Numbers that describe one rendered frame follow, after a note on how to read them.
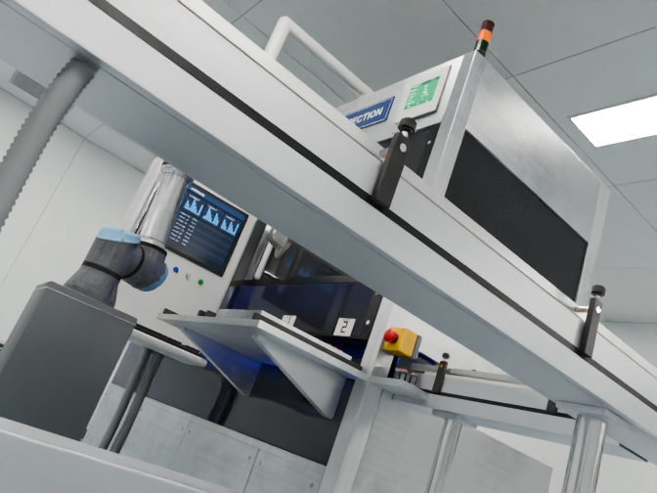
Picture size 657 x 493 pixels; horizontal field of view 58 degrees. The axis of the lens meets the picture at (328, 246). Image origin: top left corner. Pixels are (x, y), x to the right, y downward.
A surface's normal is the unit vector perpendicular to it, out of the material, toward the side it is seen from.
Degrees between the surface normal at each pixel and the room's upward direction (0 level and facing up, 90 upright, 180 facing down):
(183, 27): 90
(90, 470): 90
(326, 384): 90
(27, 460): 90
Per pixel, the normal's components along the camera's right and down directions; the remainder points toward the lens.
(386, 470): 0.60, -0.07
